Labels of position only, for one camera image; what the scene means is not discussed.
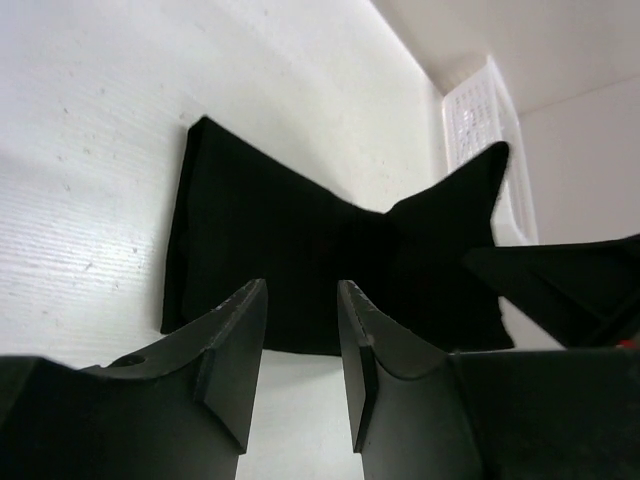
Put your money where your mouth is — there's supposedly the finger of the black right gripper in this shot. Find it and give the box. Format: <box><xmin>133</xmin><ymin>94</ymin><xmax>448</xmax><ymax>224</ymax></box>
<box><xmin>464</xmin><ymin>237</ymin><xmax>639</xmax><ymax>348</ymax></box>

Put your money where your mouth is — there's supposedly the white plastic mesh basket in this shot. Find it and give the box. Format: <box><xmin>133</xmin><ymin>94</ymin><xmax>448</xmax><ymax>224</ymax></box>
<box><xmin>440</xmin><ymin>54</ymin><xmax>539</xmax><ymax>246</ymax></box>

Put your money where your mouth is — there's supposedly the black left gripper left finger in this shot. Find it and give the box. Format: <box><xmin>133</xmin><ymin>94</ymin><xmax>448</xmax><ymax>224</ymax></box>
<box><xmin>1</xmin><ymin>280</ymin><xmax>268</xmax><ymax>479</ymax></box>

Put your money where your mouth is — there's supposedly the black tank top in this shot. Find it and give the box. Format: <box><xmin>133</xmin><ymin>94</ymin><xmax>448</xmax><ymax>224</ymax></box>
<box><xmin>161</xmin><ymin>117</ymin><xmax>514</xmax><ymax>355</ymax></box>

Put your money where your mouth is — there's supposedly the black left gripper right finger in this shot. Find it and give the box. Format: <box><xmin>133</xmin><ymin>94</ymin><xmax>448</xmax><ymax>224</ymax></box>
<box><xmin>337</xmin><ymin>281</ymin><xmax>639</xmax><ymax>479</ymax></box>

